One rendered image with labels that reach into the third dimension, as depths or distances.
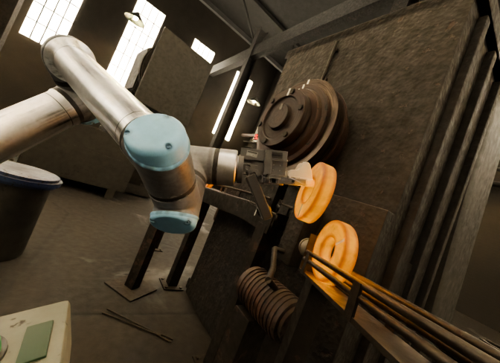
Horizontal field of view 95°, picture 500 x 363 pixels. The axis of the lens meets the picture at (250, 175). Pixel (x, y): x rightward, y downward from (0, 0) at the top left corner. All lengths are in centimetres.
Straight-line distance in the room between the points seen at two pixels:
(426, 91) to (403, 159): 26
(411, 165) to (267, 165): 55
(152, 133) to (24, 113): 53
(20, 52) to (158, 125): 1082
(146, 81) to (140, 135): 309
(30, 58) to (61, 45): 1030
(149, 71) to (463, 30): 307
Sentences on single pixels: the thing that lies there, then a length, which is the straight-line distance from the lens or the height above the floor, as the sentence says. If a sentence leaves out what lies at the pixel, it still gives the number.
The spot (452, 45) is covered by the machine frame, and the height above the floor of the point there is 149.
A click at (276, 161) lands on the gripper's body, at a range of 55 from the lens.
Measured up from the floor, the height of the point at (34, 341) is 61.
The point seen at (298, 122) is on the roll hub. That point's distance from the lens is 95.
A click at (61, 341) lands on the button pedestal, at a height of 62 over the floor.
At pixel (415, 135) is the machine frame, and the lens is 99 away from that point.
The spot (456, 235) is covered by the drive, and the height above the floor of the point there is 94.
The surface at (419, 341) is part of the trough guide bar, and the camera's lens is 34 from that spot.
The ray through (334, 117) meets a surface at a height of 115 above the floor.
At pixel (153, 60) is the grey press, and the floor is 182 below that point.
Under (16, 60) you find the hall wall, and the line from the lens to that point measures 1114.
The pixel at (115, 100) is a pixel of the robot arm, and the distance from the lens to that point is 50.
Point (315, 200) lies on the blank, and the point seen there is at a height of 80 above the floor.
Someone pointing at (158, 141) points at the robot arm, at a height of 79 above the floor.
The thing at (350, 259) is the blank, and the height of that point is 71.
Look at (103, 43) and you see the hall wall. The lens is 1121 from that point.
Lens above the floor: 78
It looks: 3 degrees up
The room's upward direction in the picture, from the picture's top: 22 degrees clockwise
